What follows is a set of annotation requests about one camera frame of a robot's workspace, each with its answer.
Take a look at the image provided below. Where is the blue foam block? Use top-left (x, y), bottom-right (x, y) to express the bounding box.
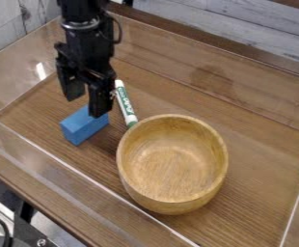
top-left (59, 106), bottom-right (109, 146)

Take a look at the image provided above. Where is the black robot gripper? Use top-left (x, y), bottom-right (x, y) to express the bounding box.
top-left (55, 15), bottom-right (116, 118)

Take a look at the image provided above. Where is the black metal table bracket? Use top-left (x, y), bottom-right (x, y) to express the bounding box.
top-left (11, 201), bottom-right (57, 247)

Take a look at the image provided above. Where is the green and white marker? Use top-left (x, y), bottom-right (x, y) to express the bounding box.
top-left (115, 79), bottom-right (137, 127)

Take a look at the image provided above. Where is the brown wooden bowl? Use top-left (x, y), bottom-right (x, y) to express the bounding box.
top-left (116, 114), bottom-right (228, 215)

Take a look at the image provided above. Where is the clear acrylic tray wall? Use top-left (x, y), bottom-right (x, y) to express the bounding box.
top-left (0, 11), bottom-right (299, 247)

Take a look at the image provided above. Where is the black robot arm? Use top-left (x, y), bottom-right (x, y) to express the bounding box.
top-left (55, 0), bottom-right (116, 118)

